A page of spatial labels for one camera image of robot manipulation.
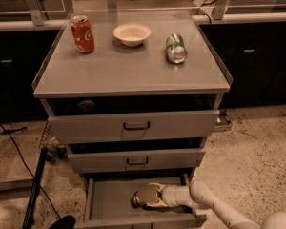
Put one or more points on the grey drawer cabinet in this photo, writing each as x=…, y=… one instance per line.
x=114, y=69

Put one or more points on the green soda can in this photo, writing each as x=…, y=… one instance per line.
x=175, y=49

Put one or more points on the dark round object in drawer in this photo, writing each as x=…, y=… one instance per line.
x=85, y=107

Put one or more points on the black stand leg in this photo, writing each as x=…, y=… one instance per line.
x=35, y=188

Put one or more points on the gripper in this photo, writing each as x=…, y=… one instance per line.
x=169, y=195

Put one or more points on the grey drawer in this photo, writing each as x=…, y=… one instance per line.
x=127, y=118
x=136, y=155
x=109, y=203

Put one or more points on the white bowl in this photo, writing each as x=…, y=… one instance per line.
x=132, y=34

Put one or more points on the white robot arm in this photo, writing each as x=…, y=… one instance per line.
x=198, y=195

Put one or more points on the middle grey drawer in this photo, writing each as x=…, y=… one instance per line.
x=136, y=155

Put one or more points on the bottom grey drawer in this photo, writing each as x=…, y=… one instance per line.
x=109, y=203

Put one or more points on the top grey drawer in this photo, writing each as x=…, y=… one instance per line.
x=127, y=118

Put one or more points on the wire basket on floor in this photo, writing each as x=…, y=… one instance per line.
x=50, y=143

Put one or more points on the red soda can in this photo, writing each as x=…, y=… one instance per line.
x=82, y=33

